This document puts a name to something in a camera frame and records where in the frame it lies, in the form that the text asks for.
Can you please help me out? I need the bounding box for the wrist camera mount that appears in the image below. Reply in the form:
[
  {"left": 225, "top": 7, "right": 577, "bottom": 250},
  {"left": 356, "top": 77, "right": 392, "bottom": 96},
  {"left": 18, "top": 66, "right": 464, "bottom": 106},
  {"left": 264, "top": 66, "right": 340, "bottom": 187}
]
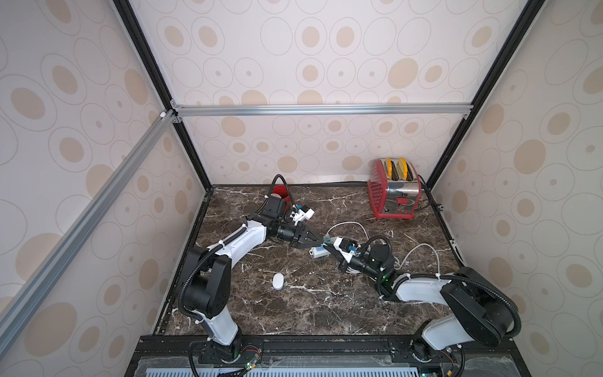
[
  {"left": 291, "top": 205, "right": 315, "bottom": 225},
  {"left": 333, "top": 237, "right": 360, "bottom": 263}
]

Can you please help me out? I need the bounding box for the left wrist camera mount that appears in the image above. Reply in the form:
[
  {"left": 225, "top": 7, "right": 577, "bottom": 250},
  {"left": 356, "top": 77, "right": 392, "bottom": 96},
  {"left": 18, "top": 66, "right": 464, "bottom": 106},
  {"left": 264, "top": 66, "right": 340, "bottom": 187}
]
[{"left": 291, "top": 205, "right": 315, "bottom": 225}]

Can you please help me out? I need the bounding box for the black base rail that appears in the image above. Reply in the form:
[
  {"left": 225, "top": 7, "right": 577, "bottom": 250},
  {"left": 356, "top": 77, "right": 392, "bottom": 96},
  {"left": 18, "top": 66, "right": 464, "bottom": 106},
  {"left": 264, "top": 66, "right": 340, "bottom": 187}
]
[{"left": 126, "top": 336, "right": 530, "bottom": 376}]

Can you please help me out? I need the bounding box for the horizontal aluminium frame bar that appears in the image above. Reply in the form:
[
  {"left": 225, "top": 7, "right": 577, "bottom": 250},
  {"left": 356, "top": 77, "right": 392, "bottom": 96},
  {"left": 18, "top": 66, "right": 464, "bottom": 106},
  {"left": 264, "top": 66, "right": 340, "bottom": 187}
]
[{"left": 174, "top": 103, "right": 473, "bottom": 117}]

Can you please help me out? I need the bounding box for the white power strip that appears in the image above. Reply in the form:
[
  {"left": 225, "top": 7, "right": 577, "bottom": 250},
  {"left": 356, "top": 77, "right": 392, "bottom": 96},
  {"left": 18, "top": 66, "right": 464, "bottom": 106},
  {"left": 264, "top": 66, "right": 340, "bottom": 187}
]
[{"left": 309, "top": 246, "right": 331, "bottom": 259}]

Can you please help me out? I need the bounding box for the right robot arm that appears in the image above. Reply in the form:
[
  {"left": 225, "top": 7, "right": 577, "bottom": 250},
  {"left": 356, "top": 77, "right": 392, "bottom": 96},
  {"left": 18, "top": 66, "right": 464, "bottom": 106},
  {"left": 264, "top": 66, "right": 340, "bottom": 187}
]
[{"left": 322, "top": 236, "right": 522, "bottom": 362}]

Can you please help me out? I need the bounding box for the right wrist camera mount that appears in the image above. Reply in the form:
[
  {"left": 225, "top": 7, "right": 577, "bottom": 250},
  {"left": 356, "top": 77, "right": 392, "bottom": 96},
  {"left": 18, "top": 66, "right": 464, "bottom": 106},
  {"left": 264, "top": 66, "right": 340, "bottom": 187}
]
[{"left": 333, "top": 237, "right": 360, "bottom": 263}]

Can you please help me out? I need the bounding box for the white earbud charging case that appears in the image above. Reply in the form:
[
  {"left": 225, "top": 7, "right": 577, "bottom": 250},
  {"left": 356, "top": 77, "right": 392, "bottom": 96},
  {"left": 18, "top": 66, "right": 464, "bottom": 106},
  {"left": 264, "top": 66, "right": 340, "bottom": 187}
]
[{"left": 272, "top": 273, "right": 284, "bottom": 291}]

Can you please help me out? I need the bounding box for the red chrome toaster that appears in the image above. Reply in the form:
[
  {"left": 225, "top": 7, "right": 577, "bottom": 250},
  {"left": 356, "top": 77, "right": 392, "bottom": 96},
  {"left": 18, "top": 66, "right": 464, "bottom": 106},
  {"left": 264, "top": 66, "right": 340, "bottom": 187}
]
[{"left": 367, "top": 158, "right": 422, "bottom": 220}]

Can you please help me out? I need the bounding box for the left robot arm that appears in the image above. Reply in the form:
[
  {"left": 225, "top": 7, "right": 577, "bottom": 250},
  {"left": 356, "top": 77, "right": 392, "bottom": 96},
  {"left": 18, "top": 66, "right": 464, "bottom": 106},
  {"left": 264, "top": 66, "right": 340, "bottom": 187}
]
[{"left": 177, "top": 174, "right": 323, "bottom": 347}]

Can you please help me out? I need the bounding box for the white power strip cable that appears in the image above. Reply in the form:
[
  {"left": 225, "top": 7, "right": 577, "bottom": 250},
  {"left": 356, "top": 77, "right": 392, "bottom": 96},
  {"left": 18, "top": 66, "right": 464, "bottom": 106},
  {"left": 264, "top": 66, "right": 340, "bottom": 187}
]
[{"left": 397, "top": 242, "right": 465, "bottom": 276}]

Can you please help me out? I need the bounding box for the diagonal aluminium frame bar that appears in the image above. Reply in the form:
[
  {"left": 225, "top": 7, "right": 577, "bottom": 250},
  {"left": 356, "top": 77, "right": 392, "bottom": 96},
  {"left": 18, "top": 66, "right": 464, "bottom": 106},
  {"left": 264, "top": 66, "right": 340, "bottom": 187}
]
[{"left": 1, "top": 109, "right": 176, "bottom": 357}]

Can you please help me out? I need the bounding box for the red metal cup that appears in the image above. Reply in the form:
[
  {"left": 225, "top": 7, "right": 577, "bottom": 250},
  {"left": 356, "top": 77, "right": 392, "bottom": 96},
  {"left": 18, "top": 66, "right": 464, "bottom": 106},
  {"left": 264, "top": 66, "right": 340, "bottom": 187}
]
[{"left": 270, "top": 185, "right": 291, "bottom": 202}]

